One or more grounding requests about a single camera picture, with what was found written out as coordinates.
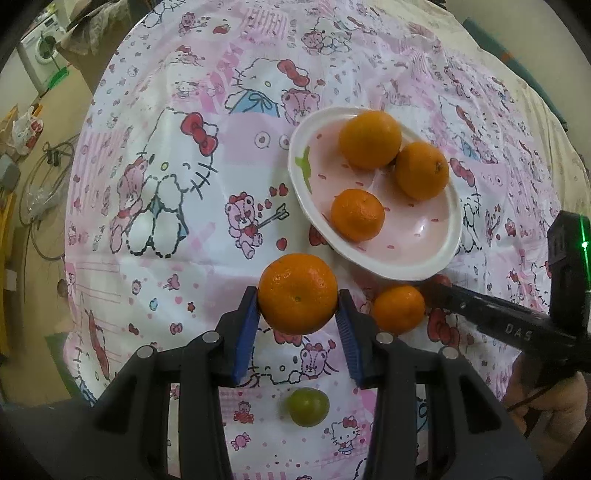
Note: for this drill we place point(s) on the Hello Kitty pink tablecloth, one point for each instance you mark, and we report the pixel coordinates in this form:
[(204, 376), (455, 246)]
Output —
[(180, 193)]

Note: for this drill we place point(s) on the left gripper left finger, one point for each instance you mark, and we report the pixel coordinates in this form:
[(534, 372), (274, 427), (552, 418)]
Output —
[(129, 422)]

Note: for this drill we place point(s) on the pink strawberry plate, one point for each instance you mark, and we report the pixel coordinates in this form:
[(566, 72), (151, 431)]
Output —
[(419, 238)]

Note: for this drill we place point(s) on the small mandarin orange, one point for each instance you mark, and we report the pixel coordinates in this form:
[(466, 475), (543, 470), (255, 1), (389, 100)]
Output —
[(357, 215)]

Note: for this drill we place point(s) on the green lime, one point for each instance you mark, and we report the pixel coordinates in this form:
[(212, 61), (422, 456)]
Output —
[(307, 407)]

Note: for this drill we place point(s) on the medium orange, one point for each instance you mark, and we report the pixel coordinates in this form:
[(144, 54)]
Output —
[(371, 140)]

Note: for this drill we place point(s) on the red cherry tomato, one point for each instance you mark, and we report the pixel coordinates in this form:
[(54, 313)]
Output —
[(440, 279)]

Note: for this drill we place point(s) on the white washing machine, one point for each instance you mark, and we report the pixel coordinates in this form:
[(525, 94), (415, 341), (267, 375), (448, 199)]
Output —
[(38, 51)]

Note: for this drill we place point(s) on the large navel orange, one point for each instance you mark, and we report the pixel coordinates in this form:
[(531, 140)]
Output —
[(421, 171)]

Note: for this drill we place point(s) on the right hand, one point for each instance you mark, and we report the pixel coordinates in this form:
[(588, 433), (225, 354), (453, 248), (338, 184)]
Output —
[(566, 404)]

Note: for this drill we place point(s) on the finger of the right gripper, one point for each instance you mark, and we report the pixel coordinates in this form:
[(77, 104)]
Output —
[(461, 302)]

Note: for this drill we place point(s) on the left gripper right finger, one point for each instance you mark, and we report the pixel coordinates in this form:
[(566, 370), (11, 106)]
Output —
[(470, 434)]

